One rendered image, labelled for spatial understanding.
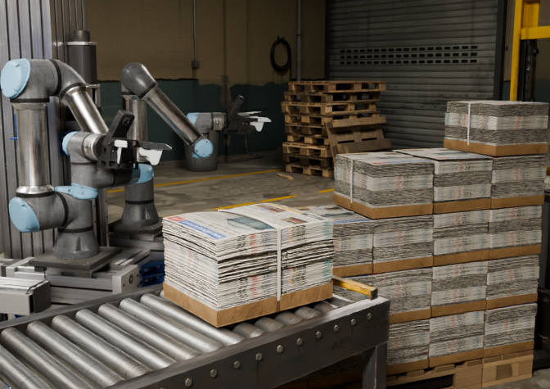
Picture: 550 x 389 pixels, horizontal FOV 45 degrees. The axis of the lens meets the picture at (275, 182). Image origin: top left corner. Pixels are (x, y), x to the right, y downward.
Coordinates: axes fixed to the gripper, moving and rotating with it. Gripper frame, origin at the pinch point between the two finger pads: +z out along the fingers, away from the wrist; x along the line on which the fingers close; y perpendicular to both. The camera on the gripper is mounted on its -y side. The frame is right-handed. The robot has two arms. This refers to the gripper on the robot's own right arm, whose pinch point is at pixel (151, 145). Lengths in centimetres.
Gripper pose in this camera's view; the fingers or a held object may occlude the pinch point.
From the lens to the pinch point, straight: 175.9
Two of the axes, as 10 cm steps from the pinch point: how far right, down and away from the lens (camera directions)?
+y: -0.9, 9.9, 0.6
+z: 7.7, 1.1, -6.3
